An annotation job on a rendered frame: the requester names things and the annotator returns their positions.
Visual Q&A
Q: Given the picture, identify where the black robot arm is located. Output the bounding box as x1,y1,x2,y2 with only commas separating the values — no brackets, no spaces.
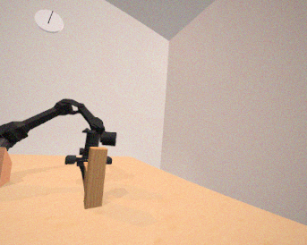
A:
0,98,116,151

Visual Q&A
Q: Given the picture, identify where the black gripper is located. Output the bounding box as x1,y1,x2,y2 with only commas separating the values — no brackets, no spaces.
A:
64,143,112,179

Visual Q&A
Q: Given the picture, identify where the brown wooden post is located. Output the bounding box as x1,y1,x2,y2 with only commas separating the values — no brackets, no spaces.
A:
83,147,107,209

